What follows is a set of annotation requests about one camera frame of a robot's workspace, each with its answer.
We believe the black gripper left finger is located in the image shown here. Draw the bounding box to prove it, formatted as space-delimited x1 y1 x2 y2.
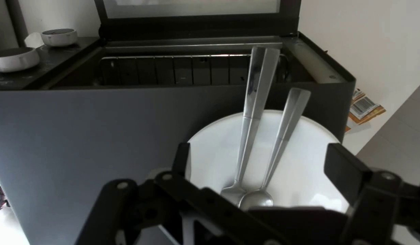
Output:
156 142 248 229

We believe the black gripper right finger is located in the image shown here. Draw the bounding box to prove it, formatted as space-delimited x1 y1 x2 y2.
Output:
325 142 402 215

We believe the white round plate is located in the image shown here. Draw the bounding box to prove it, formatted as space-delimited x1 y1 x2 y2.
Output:
184 109 352 215

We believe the orange snack packet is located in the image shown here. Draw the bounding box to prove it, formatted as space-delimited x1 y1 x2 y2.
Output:
345 87 387 134

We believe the black toaster oven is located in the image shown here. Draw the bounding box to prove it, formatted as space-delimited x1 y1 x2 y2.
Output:
0 0 357 245

